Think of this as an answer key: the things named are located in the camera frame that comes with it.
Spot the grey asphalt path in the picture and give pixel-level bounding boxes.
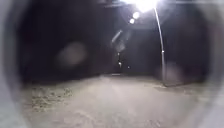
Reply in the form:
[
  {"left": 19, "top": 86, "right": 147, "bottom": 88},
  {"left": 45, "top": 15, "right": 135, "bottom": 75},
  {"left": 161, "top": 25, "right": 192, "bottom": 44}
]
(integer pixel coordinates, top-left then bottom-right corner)
[{"left": 20, "top": 74, "right": 208, "bottom": 128}]

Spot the street lamp on pole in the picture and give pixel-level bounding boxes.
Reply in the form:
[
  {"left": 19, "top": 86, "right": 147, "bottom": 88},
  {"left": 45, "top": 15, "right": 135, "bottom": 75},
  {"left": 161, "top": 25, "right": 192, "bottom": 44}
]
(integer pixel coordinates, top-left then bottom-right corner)
[{"left": 132, "top": 0, "right": 168, "bottom": 84}]

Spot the dry grass verge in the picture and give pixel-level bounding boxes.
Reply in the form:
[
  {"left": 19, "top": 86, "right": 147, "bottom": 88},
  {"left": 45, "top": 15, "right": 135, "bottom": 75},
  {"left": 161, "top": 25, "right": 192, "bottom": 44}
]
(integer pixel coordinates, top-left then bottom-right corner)
[
  {"left": 152, "top": 79, "right": 208, "bottom": 98},
  {"left": 22, "top": 83, "right": 76, "bottom": 113}
]

